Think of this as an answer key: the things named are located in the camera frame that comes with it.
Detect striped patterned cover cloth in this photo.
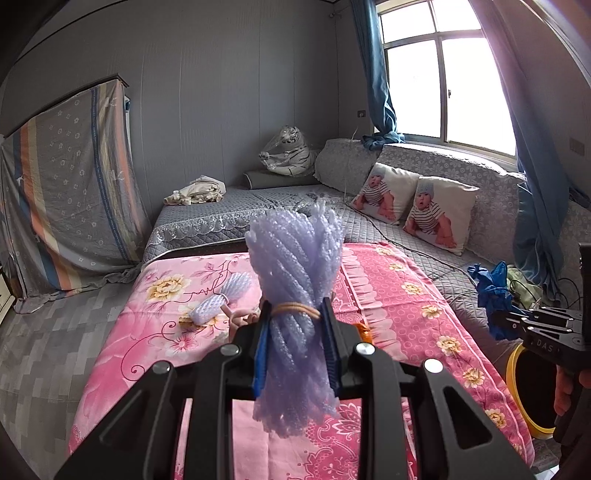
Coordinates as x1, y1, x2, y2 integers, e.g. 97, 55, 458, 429
0, 78, 152, 303

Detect purple foam nets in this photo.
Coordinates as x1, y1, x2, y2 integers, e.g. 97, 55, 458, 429
245, 199, 345, 437

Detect grey flat pillow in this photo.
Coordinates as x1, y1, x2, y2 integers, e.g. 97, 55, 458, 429
244, 170, 320, 191

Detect white tiger plush toy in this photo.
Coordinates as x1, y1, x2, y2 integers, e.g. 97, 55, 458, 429
259, 126, 319, 177

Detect grey quilted sofa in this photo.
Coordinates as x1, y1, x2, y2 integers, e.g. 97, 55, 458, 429
143, 137, 591, 352

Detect long blue curtain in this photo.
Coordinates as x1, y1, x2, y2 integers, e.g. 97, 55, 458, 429
471, 0, 591, 303

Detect person's right hand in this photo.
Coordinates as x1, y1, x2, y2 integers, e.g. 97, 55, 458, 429
554, 368, 579, 417

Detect baby print pillow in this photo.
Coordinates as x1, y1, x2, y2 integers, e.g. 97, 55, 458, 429
403, 176, 481, 256
350, 162, 420, 226

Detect tan knobby object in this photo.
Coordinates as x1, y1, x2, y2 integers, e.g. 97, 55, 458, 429
221, 302, 262, 334

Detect cream wooden cabinet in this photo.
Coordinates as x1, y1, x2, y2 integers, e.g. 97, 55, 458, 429
0, 265, 20, 315

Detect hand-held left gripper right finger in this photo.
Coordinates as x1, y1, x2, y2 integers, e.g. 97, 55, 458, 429
322, 298, 536, 480

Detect sliding glass window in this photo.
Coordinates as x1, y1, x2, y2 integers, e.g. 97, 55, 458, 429
379, 0, 519, 160

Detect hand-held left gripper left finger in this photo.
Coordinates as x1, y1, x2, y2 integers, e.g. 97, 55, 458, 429
53, 299, 274, 480

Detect pink floral blanket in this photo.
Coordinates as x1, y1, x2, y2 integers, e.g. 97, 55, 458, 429
68, 242, 536, 480

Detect light green cloth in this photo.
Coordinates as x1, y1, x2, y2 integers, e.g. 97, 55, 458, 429
505, 268, 543, 306

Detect beige crumpled cloth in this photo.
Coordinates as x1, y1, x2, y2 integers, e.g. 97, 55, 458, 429
164, 175, 227, 206

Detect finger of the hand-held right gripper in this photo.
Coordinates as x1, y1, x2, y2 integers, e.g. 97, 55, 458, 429
492, 314, 532, 342
505, 307, 583, 325

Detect yellow-rimmed black trash bin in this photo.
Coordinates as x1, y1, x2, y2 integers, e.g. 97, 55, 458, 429
505, 344, 558, 440

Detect small white foam net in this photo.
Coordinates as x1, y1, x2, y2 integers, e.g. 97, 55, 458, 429
190, 271, 252, 326

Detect short blue curtain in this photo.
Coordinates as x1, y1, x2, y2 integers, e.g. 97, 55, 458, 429
350, 0, 406, 151

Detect blue glove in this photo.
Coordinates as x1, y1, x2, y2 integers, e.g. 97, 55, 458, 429
466, 262, 514, 324

